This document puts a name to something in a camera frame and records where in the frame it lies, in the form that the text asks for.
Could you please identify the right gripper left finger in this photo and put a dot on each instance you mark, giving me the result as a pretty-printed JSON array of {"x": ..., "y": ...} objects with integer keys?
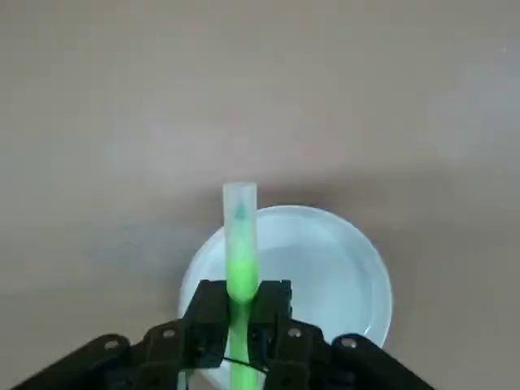
[{"x": 162, "y": 349}]

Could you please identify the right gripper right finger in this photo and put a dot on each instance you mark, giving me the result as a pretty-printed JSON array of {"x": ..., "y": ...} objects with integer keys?
[{"x": 300, "y": 353}]

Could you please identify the green marker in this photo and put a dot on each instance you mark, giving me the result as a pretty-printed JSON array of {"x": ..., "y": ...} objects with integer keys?
[{"x": 241, "y": 243}]

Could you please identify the blue plate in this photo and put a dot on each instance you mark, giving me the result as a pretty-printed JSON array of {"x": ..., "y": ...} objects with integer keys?
[{"x": 325, "y": 276}]

